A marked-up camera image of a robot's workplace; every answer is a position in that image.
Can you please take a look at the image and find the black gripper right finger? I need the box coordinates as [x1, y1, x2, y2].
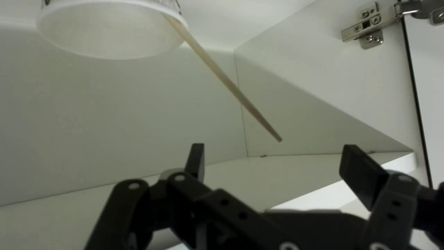
[339, 143, 444, 250]

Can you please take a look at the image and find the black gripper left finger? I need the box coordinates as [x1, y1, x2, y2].
[85, 143, 297, 250]

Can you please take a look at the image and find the thin wooden stick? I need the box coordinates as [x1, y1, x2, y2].
[164, 12, 283, 143]

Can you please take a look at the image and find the white cabinet door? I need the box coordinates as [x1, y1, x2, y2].
[401, 8, 444, 192]

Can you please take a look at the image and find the metal door hinge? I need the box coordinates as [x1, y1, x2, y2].
[340, 0, 444, 50]

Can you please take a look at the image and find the white wall cabinet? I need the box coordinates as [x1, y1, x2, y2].
[0, 0, 435, 250]

